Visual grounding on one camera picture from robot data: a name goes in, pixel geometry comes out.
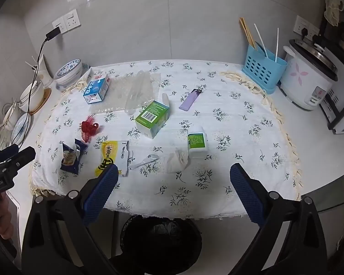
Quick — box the blue milk carton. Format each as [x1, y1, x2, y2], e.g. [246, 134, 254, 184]
[83, 74, 112, 104]

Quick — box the white toaster oven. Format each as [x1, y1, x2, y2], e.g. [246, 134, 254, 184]
[319, 46, 344, 135]

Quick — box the red mesh net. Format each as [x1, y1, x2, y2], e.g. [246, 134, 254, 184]
[81, 115, 101, 143]

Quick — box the black cable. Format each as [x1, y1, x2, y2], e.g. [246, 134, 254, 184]
[17, 38, 47, 113]

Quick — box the black charger plug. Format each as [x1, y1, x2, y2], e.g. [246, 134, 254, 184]
[45, 27, 61, 41]

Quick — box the hanging cream cloth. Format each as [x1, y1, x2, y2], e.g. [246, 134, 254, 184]
[325, 0, 344, 25]

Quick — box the torn white wrapper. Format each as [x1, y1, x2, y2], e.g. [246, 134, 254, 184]
[163, 147, 190, 174]

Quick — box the white plastic spoon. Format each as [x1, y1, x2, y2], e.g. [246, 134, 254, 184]
[128, 154, 160, 169]

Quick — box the yellow snack packet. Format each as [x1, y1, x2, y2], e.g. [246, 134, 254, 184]
[95, 140, 130, 178]

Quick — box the white porcelain dish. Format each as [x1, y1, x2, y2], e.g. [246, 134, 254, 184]
[55, 70, 90, 93]

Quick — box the white double wall socket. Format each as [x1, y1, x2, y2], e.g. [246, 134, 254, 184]
[52, 9, 81, 34]

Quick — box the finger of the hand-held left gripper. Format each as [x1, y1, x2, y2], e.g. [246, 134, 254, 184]
[0, 144, 19, 167]
[0, 146, 36, 178]

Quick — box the dark blue snack wrapper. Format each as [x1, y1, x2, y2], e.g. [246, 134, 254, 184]
[60, 138, 88, 175]

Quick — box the round wooden coaster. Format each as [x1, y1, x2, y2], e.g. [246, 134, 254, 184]
[29, 88, 52, 115]

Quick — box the white flowered rice cooker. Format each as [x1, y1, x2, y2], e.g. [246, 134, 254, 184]
[280, 38, 339, 111]

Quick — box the black trash bin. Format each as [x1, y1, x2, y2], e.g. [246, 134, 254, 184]
[120, 214, 203, 275]

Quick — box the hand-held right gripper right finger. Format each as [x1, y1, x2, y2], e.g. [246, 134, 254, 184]
[230, 163, 329, 275]

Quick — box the clear bubble wrap sheet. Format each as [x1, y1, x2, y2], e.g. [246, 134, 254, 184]
[89, 73, 161, 115]

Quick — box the blue plastic utensil basket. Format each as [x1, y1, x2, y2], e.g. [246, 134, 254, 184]
[242, 44, 288, 94]

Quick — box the wooden chopstick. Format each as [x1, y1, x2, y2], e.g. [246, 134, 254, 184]
[241, 17, 257, 49]
[239, 18, 255, 49]

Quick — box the white floral tablecloth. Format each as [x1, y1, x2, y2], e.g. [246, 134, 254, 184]
[30, 60, 303, 220]

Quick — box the white bottle green label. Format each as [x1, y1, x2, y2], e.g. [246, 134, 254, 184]
[187, 125, 209, 159]

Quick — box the green cardboard box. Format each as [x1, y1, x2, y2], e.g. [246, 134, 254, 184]
[135, 93, 171, 139]

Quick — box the blue patterned porcelain bowl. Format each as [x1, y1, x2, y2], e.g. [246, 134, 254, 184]
[53, 59, 83, 84]

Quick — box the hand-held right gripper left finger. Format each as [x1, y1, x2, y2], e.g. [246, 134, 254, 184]
[21, 163, 124, 275]

